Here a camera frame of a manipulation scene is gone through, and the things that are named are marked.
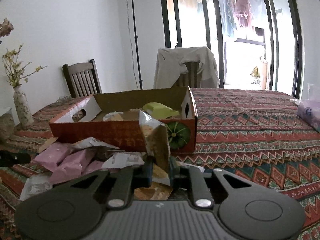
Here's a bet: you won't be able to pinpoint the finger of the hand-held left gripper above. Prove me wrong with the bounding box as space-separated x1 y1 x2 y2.
0 151 32 167

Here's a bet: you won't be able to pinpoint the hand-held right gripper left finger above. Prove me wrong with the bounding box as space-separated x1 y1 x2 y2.
54 156 153 209

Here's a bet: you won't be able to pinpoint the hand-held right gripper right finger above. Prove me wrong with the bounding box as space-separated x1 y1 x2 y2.
169 156 252 208

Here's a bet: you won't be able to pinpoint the white labelled snack packet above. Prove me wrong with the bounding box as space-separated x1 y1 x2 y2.
101 152 145 170

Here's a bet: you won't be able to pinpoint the pink snack packet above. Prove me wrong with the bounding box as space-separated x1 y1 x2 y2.
49 150 97 184
34 144 73 173
82 160 106 176

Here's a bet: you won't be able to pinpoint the silver cracker snack packet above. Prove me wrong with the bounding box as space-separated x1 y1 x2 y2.
139 109 172 180

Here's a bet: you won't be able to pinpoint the orange cardboard box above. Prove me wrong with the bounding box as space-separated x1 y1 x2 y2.
49 86 198 154

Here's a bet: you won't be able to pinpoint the yellow white snack packet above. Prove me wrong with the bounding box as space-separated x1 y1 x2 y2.
103 111 125 121

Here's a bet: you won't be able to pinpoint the lime green snack packet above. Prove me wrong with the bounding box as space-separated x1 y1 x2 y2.
142 102 180 118

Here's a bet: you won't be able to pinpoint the brown cardboard piece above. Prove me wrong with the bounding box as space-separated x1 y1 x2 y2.
37 137 59 153

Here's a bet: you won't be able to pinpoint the floral ceramic vase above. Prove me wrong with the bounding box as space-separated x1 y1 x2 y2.
13 85 34 128

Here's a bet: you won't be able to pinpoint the patterned tablecloth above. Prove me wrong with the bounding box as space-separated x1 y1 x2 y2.
0 88 320 240

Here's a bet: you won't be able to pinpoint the yellow flower branches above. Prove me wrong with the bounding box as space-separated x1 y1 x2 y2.
2 44 48 88

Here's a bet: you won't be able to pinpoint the dark wooden slatted chair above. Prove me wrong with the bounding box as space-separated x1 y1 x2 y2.
62 59 102 98

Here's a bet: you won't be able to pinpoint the wooden chair under jacket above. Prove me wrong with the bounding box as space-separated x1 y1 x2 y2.
175 61 203 88

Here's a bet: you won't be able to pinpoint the beige jacket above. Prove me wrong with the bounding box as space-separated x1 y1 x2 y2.
153 46 220 89

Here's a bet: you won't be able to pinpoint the wooden balcony cabinet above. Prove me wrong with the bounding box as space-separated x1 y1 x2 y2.
259 56 269 89

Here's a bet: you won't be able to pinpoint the pink dried flowers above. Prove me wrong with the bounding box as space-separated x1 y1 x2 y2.
0 18 14 45

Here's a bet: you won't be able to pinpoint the purple tissue pack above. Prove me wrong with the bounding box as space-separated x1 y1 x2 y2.
297 83 320 133

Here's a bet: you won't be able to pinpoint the black stand with round light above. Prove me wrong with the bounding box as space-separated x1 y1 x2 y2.
122 0 143 90

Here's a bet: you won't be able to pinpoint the blue hanging garment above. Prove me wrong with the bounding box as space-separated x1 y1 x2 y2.
217 0 237 38

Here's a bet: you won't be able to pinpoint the maroon hanging shirt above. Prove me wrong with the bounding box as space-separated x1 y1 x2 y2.
233 0 253 29

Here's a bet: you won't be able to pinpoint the grey-blue hanging shirt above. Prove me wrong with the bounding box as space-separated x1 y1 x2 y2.
247 0 267 28

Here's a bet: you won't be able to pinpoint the black sliding door frame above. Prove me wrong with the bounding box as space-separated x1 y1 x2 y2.
159 0 304 99

